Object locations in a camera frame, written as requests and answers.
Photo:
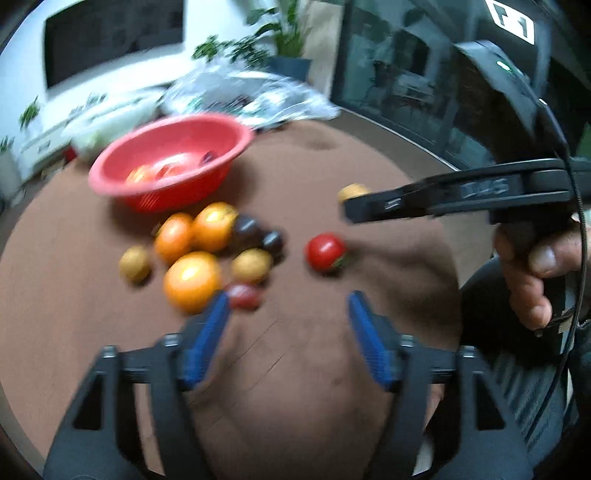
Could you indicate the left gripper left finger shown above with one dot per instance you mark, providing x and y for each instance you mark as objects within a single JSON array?
[{"x": 98, "y": 437}]

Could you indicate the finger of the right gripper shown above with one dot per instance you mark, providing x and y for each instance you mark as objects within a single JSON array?
[{"x": 435, "y": 196}]

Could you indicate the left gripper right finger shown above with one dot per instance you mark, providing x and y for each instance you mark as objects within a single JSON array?
[{"x": 489, "y": 445}]

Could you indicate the large orange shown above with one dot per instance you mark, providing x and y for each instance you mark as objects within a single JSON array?
[{"x": 192, "y": 281}]

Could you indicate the red tomato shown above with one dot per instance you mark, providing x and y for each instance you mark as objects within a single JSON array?
[{"x": 325, "y": 253}]

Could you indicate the tangerine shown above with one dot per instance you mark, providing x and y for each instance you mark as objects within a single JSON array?
[
  {"x": 172, "y": 168},
  {"x": 141, "y": 174},
  {"x": 173, "y": 238}
]

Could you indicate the person's right hand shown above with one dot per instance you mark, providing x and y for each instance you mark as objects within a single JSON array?
[{"x": 524, "y": 274}]

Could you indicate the small potato far left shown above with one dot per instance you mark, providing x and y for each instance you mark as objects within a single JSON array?
[{"x": 134, "y": 265}]

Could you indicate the striped curtain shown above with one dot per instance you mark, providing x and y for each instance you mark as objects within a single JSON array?
[{"x": 323, "y": 20}]

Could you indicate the small red plum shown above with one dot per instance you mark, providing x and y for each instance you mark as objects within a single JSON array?
[{"x": 244, "y": 296}]

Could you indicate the tangerine in pile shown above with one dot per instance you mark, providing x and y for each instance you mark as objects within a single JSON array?
[{"x": 173, "y": 238}]

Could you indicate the large plant blue pot right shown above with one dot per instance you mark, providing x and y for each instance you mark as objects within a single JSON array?
[{"x": 286, "y": 23}]

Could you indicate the clear plastic bag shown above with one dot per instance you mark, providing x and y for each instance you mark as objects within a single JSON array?
[{"x": 258, "y": 99}]

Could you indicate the orange upper right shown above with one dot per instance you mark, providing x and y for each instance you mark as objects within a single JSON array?
[{"x": 211, "y": 229}]

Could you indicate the dark plum on pile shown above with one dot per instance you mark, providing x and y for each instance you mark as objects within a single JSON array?
[{"x": 246, "y": 233}]

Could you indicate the dark plum right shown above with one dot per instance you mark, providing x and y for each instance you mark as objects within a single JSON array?
[{"x": 273, "y": 243}]

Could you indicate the leafy bush plant right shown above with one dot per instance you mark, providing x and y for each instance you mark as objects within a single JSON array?
[{"x": 245, "y": 51}]

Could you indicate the tangerine in red bowl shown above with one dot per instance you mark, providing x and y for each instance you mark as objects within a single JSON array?
[{"x": 141, "y": 174}]

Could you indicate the plant in white pot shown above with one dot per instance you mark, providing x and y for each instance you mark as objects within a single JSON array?
[{"x": 10, "y": 178}]

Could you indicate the red plastic colander bowl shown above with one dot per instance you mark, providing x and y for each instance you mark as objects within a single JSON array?
[{"x": 210, "y": 141}]

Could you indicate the white tv console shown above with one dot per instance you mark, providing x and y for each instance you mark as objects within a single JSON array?
[{"x": 37, "y": 153}]

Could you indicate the white plastic basin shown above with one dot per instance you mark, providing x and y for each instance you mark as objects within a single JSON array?
[{"x": 100, "y": 125}]

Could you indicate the small plant on console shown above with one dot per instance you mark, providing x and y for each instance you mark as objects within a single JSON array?
[{"x": 29, "y": 120}]

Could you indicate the black wall television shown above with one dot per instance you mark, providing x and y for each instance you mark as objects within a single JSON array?
[{"x": 91, "y": 33}]

